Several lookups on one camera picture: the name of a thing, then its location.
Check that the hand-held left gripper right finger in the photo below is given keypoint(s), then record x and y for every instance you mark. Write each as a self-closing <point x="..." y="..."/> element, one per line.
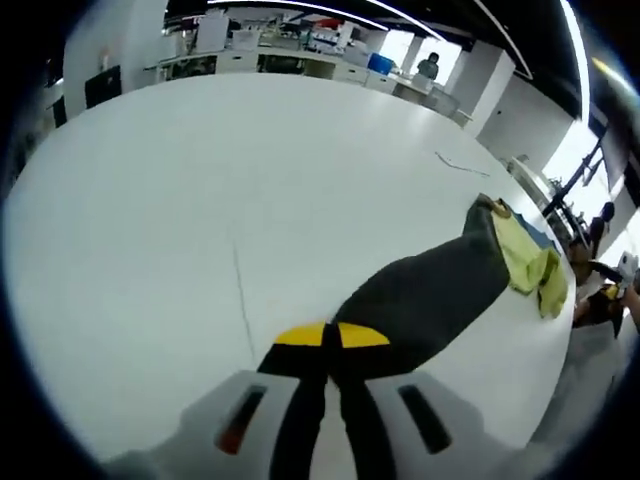
<point x="400" y="430"/>

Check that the white upright board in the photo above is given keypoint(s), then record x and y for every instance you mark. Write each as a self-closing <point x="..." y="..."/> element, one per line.
<point x="213" y="32"/>

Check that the white template outline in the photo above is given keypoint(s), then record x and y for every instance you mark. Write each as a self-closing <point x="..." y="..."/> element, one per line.
<point x="465" y="169"/>

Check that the blue storage bin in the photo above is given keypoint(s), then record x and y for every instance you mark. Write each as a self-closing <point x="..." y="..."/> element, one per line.
<point x="381" y="64"/>

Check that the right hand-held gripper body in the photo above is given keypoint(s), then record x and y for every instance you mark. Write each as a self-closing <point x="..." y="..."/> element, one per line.
<point x="630" y="267"/>

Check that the white cabinet row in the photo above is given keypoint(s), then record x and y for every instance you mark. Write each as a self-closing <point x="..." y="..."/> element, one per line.
<point x="240" y="62"/>

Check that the yellow and black garment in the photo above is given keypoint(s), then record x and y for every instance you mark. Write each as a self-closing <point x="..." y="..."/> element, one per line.
<point x="425" y="300"/>

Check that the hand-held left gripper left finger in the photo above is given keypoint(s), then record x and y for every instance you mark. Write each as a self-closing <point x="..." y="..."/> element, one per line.
<point x="210" y="430"/>

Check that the black box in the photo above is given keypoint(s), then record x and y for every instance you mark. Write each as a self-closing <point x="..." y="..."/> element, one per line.
<point x="103" y="86"/>

